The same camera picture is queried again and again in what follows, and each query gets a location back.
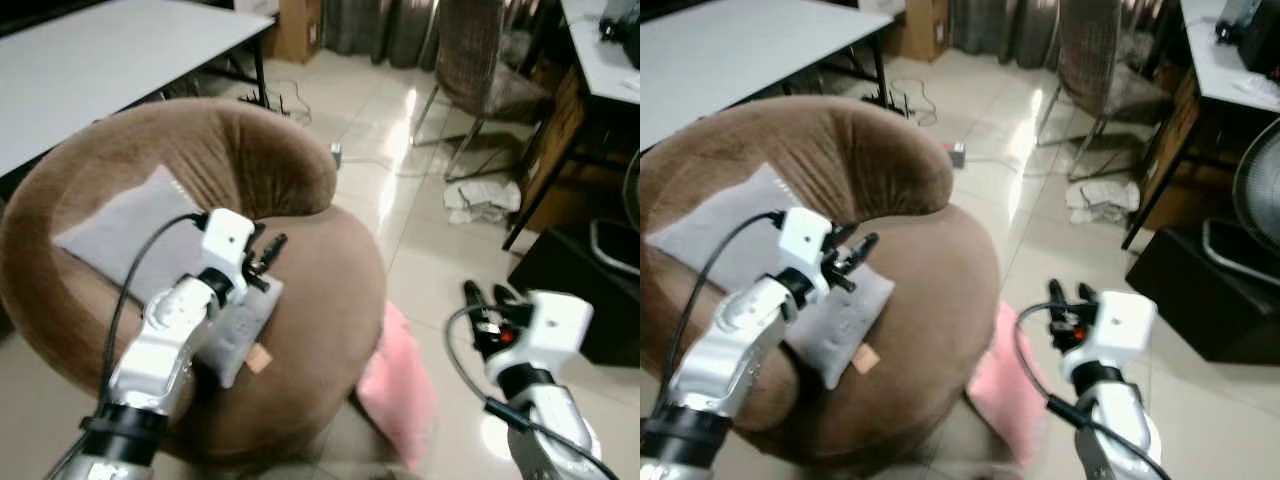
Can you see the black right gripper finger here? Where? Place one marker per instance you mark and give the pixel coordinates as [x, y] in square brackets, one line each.
[1088, 294]
[507, 296]
[473, 298]
[1057, 296]

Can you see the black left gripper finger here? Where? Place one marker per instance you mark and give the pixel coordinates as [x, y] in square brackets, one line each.
[275, 248]
[864, 248]
[258, 236]
[843, 236]

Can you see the pink pillow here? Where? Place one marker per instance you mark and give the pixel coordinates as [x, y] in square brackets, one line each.
[400, 385]
[1000, 390]

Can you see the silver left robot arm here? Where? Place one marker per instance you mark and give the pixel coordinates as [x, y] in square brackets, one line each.
[160, 350]
[735, 345]

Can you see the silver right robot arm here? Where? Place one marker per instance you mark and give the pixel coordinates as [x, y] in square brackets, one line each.
[1125, 420]
[555, 420]

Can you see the brown round sofa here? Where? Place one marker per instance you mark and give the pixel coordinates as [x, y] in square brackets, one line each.
[930, 290]
[320, 290]

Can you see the grey pillow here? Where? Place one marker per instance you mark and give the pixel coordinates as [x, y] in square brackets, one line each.
[120, 235]
[715, 235]

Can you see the black case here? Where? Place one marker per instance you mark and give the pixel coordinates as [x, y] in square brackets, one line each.
[1200, 300]
[560, 285]

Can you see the crumpled newspaper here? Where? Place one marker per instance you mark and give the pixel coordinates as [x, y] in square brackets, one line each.
[1100, 200]
[480, 200]

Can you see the small grey power adapter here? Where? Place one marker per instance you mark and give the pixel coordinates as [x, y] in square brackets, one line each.
[336, 154]
[957, 155]

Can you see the brown wooden cabinet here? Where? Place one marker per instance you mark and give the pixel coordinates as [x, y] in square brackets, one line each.
[1172, 140]
[555, 140]

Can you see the round fan grille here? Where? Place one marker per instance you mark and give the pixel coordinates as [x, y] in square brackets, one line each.
[1262, 180]

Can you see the brown cardboard box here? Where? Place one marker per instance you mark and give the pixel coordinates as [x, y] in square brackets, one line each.
[922, 28]
[298, 28]

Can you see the large white table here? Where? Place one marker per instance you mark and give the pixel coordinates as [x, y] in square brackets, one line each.
[110, 60]
[740, 50]

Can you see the brown wicker chair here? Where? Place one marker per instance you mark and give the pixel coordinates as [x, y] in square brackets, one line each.
[1100, 70]
[480, 70]

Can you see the grey curtain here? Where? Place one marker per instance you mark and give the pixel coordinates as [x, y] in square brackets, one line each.
[1000, 28]
[375, 28]

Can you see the white desk with black legs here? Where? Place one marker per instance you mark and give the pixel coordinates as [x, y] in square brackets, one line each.
[1225, 75]
[600, 70]

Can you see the black device on desk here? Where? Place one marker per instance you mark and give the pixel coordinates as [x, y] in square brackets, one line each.
[622, 30]
[1255, 35]

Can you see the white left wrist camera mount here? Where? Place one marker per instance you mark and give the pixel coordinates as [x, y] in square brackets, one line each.
[226, 240]
[805, 240]

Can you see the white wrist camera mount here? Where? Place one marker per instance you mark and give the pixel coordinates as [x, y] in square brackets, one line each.
[550, 325]
[1125, 320]
[226, 240]
[805, 240]

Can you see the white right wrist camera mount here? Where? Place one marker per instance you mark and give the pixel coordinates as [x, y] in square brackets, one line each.
[550, 325]
[1125, 320]

